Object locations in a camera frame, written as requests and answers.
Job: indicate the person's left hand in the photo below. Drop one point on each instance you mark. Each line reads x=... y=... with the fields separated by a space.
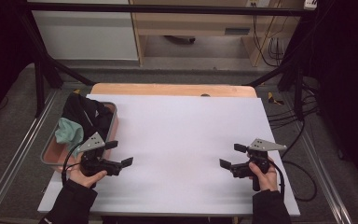
x=80 y=179

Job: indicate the black curtain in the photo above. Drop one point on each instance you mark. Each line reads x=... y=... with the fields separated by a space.
x=351 y=77
x=0 y=46

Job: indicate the light wooden desk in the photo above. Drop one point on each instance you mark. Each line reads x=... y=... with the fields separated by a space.
x=192 y=25

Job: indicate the person's right hand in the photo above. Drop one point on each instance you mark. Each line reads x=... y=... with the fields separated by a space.
x=268 y=182

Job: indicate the black metal frame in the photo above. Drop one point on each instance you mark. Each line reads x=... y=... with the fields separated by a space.
x=167 y=8

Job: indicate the pink basin with grey rim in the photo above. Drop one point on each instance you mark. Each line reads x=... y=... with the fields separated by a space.
x=56 y=154

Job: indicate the black and green shirt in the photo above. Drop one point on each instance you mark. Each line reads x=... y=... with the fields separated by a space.
x=84 y=113

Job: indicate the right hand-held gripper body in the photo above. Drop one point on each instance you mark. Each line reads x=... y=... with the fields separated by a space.
x=262 y=145

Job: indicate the wooden table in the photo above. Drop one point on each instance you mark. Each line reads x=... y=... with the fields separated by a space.
x=167 y=89

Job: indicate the white power strip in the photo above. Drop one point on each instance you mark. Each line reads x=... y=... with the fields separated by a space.
x=310 y=3

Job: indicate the white cabinet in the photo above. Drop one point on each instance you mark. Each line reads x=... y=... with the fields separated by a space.
x=87 y=37

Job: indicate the yellow black tape marker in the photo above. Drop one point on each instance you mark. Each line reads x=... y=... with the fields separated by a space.
x=77 y=91
x=273 y=99

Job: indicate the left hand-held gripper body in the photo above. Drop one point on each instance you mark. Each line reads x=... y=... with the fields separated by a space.
x=93 y=142

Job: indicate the metal floor rail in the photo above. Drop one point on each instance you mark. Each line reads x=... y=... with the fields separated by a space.
x=320 y=174
x=18 y=149

